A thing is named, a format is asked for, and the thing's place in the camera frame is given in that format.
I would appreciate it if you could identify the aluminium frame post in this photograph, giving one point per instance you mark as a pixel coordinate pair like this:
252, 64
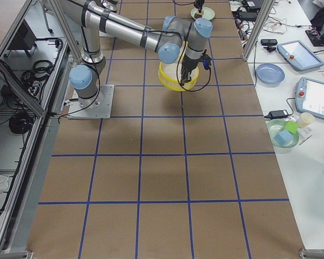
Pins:
262, 17

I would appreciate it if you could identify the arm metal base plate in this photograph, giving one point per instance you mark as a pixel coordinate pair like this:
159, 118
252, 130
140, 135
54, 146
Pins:
94, 108

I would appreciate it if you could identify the blue round plate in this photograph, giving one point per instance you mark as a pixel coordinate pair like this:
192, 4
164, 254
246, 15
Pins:
270, 73

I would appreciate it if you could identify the green bowl with blocks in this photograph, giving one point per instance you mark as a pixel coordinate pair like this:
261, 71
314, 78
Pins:
274, 127

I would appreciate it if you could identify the black power adapter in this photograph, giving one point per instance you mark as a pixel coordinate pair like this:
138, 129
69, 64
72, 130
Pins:
277, 114

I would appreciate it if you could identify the blue foam cube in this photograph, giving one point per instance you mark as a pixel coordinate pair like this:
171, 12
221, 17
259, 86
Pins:
283, 138

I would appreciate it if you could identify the teach pendant far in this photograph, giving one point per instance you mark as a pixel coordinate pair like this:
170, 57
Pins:
299, 55

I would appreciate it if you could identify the yellow bamboo steamer layer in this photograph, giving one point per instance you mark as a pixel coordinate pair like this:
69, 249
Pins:
170, 76

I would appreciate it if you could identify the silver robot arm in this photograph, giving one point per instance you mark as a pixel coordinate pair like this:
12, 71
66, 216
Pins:
180, 45

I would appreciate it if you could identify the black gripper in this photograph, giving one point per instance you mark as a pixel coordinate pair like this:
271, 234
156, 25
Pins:
188, 63
200, 4

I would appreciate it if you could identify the beige paper cup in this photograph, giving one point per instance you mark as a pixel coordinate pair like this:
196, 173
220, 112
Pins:
305, 119

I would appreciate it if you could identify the light green round plate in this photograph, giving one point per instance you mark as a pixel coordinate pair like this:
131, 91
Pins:
207, 13

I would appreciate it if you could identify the black webcam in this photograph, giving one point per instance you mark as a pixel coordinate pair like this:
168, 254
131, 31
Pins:
269, 44

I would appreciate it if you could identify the teach pendant near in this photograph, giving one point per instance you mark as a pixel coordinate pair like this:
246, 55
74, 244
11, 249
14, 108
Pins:
309, 97

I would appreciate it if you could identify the teach pendant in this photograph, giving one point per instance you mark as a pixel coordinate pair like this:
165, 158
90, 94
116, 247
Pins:
309, 97
299, 55

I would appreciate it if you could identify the green foam cube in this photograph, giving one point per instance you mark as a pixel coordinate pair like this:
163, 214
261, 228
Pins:
291, 126

